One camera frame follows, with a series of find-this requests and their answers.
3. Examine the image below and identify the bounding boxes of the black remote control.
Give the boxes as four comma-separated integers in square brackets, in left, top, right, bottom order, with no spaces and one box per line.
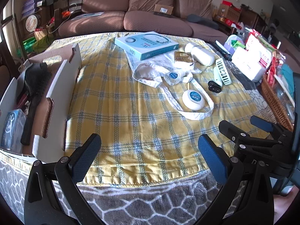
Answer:
[209,41,232,61]

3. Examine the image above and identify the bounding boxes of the white cylindrical bottle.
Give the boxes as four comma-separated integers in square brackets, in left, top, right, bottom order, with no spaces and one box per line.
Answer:
[185,43,214,66]

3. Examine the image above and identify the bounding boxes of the white box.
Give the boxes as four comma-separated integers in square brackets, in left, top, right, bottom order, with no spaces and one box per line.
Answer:
[232,46,268,82]

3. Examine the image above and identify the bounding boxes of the white cable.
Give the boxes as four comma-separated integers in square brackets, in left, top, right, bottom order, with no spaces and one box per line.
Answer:
[48,3,78,34]

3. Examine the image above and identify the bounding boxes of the wicker basket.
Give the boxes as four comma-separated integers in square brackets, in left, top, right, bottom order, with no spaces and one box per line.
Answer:
[260,74,294,132]

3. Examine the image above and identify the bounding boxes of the black earbuds case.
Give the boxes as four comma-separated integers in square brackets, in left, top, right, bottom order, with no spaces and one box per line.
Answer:
[208,81,222,91]

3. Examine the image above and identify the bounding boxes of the light blue flat box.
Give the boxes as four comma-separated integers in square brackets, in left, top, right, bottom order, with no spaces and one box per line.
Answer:
[115,31,180,61]

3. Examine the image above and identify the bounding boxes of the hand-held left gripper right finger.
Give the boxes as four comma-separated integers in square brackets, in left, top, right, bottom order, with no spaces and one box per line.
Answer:
[194,134,275,225]

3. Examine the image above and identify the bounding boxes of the grey patterned blanket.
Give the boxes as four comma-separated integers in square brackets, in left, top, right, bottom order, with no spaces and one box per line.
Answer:
[0,75,277,225]

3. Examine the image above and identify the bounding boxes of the white fabric bag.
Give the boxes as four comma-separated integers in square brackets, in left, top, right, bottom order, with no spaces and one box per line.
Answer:
[125,50,215,120]

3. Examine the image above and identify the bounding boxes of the white green handheld fan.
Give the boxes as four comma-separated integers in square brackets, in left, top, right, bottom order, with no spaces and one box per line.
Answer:
[213,57,232,87]

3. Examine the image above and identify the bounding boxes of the yellow plaid tablecloth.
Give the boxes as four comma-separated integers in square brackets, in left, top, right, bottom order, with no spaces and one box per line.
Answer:
[42,31,277,188]

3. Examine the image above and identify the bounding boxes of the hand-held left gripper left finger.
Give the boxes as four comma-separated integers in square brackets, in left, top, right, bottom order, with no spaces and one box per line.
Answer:
[23,133,104,225]

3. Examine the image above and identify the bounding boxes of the grey cushion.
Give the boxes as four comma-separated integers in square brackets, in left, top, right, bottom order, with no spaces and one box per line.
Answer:
[187,14,218,30]

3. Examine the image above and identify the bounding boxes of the paper sheet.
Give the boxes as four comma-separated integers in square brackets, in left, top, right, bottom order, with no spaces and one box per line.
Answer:
[71,12,105,20]

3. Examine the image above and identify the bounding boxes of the brown sofa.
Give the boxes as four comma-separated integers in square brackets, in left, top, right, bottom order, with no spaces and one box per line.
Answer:
[58,0,231,43]

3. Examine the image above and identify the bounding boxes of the purple desk organiser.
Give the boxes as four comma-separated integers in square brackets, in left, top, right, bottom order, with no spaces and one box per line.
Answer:
[224,35,245,53]

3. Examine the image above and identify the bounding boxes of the dark wooden chair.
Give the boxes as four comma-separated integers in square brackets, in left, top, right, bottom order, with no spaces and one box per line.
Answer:
[0,12,29,75]

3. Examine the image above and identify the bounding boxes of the red white snack packets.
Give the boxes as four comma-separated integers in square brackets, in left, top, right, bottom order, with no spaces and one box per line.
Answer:
[245,31,278,69]

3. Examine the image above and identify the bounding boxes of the dark wooden cabinet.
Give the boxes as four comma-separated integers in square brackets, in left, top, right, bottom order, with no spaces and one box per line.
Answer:
[239,7,268,31]

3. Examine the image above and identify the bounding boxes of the brown packet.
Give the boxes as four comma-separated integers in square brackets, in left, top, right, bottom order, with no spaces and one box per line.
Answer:
[174,51,196,69]

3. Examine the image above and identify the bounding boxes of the purple boxes stack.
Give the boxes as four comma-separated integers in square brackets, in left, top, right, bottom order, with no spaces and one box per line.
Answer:
[22,0,45,19]

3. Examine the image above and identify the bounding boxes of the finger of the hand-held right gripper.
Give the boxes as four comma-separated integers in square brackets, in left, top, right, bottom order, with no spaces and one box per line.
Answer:
[250,115,293,144]
[218,120,292,167]

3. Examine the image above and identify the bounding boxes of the round white floss container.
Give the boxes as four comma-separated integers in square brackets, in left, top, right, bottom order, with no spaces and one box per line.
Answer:
[182,89,205,111]
[164,70,185,85]

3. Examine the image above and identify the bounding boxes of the black hairbrush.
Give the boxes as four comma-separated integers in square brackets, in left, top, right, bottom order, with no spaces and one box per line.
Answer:
[21,63,53,146]

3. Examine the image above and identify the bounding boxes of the green bag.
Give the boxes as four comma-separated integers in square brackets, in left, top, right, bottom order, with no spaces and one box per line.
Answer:
[22,36,51,54]

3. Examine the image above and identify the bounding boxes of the small cardboard box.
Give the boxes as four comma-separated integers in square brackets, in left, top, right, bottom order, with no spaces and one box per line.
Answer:
[154,4,174,17]

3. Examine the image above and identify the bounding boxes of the round tin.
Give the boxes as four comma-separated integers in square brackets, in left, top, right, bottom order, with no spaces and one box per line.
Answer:
[25,14,41,32]

